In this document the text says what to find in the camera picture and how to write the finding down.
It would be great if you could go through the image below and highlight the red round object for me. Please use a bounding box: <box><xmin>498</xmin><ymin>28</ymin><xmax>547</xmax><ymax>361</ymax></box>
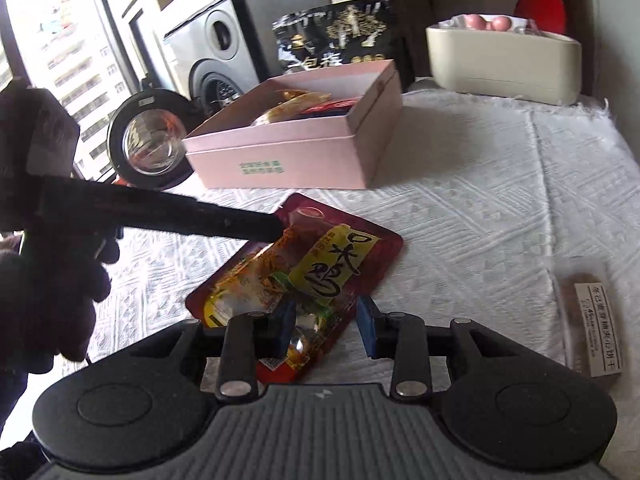
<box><xmin>515</xmin><ymin>0</ymin><xmax>568</xmax><ymax>36</ymax></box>

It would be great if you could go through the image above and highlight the black gold patterned bag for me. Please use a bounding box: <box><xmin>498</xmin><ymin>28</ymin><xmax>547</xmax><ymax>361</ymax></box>
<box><xmin>272</xmin><ymin>0</ymin><xmax>401</xmax><ymax>83</ymax></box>

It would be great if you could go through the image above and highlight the white textured tablecloth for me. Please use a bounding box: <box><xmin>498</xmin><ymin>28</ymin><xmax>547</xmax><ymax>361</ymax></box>
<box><xmin>75</xmin><ymin>77</ymin><xmax>640</xmax><ymax>386</ymax></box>

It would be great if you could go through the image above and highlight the cream oval container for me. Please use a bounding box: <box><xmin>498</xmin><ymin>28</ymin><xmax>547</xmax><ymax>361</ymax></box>
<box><xmin>426</xmin><ymin>19</ymin><xmax>583</xmax><ymax>106</ymax></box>

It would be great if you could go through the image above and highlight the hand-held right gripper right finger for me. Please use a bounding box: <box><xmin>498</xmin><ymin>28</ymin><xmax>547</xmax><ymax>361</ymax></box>
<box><xmin>356</xmin><ymin>295</ymin><xmax>488</xmax><ymax>393</ymax></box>

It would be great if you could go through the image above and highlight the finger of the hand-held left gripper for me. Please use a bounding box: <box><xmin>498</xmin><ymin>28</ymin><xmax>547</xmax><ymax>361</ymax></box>
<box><xmin>35</xmin><ymin>176</ymin><xmax>285</xmax><ymax>241</ymax></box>

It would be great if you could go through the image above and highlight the biscuit packet white label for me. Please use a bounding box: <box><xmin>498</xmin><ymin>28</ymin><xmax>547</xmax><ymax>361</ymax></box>
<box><xmin>565</xmin><ymin>272</ymin><xmax>623</xmax><ymax>383</ymax></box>

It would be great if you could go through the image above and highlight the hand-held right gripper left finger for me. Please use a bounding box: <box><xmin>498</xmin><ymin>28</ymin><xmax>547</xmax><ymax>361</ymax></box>
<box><xmin>172</xmin><ymin>299</ymin><xmax>298</xmax><ymax>393</ymax></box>

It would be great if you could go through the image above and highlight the silver speaker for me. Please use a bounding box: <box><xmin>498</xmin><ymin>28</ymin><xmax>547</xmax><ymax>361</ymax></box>
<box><xmin>162</xmin><ymin>0</ymin><xmax>262</xmax><ymax>113</ymax></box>

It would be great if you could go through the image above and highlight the person's left hand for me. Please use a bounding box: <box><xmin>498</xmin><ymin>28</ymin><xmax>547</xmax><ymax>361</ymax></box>
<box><xmin>0</xmin><ymin>230</ymin><xmax>121</xmax><ymax>373</ymax></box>

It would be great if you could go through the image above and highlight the pink cardboard box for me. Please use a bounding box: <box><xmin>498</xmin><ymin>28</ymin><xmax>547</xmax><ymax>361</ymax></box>
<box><xmin>182</xmin><ymin>59</ymin><xmax>405</xmax><ymax>191</ymax></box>

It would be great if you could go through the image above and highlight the maroon snack packet yellow label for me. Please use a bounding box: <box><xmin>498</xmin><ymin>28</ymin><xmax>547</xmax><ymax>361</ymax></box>
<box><xmin>185</xmin><ymin>192</ymin><xmax>405</xmax><ymax>383</ymax></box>

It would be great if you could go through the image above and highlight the window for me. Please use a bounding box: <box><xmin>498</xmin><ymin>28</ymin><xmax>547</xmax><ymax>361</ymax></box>
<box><xmin>0</xmin><ymin>0</ymin><xmax>151</xmax><ymax>181</ymax></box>

